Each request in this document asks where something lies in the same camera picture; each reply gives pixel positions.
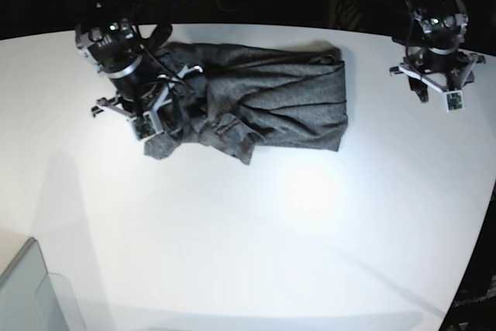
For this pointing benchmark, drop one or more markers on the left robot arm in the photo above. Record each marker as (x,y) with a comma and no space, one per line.
(440,24)

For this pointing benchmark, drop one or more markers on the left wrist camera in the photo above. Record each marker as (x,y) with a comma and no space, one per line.
(454,100)

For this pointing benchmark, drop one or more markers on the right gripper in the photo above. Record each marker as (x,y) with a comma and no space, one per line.
(144,88)

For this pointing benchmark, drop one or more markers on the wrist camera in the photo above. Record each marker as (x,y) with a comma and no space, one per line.
(142,127)
(454,100)

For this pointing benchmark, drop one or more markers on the grey t-shirt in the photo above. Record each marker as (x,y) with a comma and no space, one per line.
(250,96)

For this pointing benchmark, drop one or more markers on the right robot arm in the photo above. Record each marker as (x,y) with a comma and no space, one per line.
(110,32)

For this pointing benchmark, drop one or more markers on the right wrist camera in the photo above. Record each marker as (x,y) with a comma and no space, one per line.
(142,127)

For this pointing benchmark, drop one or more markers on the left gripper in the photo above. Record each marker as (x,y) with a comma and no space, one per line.
(440,70)

